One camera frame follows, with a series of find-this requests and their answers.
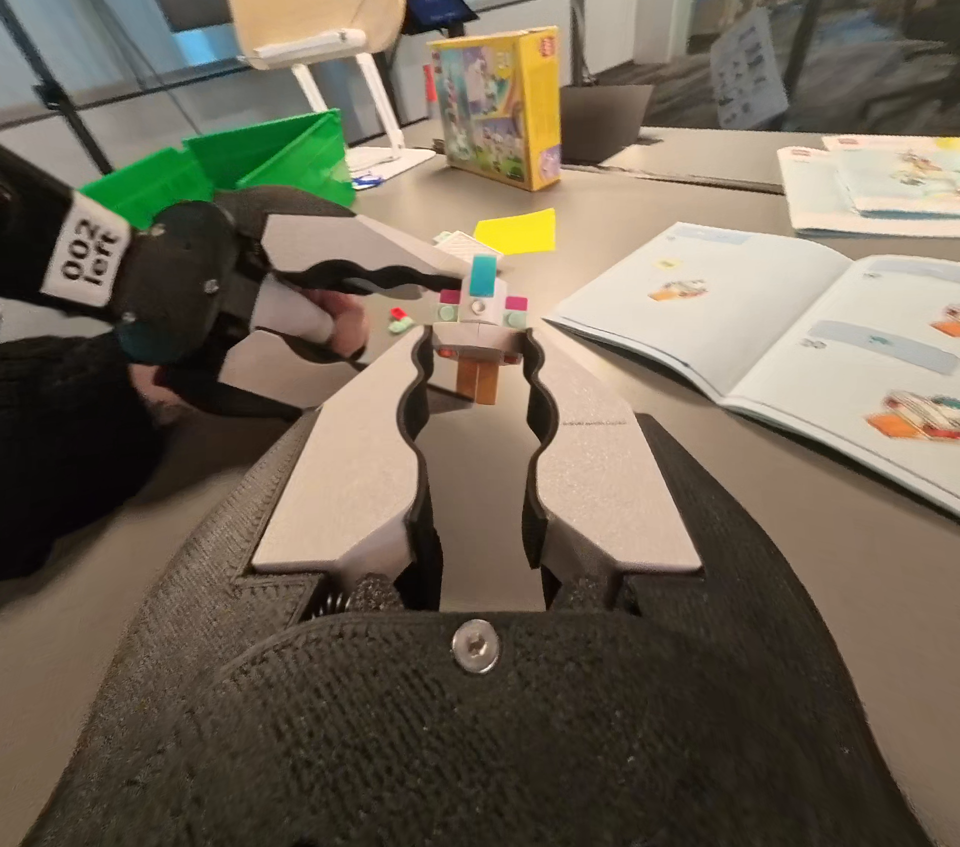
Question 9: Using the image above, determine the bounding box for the white lego plate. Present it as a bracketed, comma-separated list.
[431, 229, 496, 271]

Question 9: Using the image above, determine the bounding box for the black tripod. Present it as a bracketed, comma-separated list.
[0, 0, 114, 177]

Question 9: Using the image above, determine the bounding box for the green plastic bin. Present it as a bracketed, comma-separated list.
[78, 108, 357, 226]

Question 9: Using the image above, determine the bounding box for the dark grey folder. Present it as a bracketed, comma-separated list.
[558, 83, 655, 166]

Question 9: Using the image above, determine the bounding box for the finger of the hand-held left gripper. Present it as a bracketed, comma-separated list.
[217, 329, 370, 411]
[255, 211, 470, 347]

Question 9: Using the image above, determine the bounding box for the printed paper sheet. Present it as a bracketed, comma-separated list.
[708, 10, 792, 130]

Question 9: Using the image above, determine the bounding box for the small colourful lego model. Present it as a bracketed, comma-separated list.
[431, 254, 530, 407]

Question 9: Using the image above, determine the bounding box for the person's left forearm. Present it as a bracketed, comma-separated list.
[0, 333, 170, 582]

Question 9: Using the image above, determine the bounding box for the yellow paper sheet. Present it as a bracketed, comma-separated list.
[472, 208, 558, 257]

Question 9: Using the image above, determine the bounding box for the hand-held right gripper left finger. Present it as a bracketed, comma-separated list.
[251, 325, 445, 608]

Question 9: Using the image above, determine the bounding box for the closed plain instruction booklet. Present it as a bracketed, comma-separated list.
[776, 145, 960, 241]

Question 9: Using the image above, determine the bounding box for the yellow lego box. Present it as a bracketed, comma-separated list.
[426, 25, 562, 192]

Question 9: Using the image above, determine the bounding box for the closed booklet with unicorn cover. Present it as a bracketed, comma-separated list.
[821, 134, 960, 218]

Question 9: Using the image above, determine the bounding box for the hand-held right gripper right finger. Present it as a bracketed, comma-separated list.
[521, 328, 704, 608]

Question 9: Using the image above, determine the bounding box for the small tablet with blue screen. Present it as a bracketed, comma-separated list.
[405, 0, 478, 35]

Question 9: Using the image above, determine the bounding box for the person's left hand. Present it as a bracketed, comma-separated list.
[129, 288, 370, 417]

